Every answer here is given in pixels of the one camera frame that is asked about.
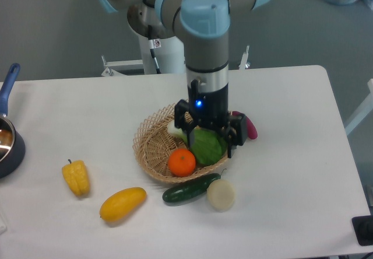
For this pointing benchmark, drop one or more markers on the yellow mango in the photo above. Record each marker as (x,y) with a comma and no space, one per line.
(122,203)

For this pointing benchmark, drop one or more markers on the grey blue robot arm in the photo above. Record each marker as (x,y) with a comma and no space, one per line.
(202,26)

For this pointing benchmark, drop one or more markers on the green cucumber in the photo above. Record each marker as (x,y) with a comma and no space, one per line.
(189,190)

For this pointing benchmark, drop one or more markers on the orange fruit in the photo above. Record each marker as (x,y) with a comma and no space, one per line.
(181,162)

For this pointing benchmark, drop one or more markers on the blue handled saucepan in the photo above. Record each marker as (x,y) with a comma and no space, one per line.
(13,147)

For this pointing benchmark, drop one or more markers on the yellow bell pepper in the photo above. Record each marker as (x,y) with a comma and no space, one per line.
(76,176)

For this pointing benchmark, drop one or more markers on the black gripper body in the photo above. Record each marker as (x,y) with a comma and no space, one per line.
(208,110)

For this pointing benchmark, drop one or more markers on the woven wicker basket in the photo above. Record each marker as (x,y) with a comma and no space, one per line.
(153,145)

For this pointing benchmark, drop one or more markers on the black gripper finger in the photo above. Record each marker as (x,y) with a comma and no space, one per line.
(233,133)
(180,121)

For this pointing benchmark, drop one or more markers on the black device at edge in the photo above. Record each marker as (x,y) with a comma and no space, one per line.
(363,229)

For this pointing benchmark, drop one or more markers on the green bok choy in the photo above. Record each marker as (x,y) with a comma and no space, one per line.
(207,147)

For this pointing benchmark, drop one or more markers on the purple sweet potato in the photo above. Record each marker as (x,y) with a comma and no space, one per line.
(252,133)

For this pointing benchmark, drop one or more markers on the white frame at right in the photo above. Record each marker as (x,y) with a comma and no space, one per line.
(360,112)

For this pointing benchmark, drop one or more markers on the white round onion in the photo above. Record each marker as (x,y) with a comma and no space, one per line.
(221,195)

